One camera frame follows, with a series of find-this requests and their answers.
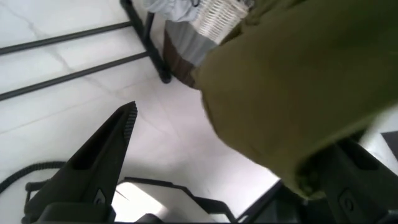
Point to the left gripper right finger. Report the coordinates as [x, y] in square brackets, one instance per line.
[367, 193]

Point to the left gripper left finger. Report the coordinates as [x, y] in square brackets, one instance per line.
[93, 168]

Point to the green garment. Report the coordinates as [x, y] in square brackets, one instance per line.
[289, 87]

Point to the black clothes rack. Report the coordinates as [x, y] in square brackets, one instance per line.
[149, 46]

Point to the white laundry basket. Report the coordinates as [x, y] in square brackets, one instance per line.
[217, 18]

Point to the pale grey garment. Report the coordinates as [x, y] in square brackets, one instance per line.
[171, 9]

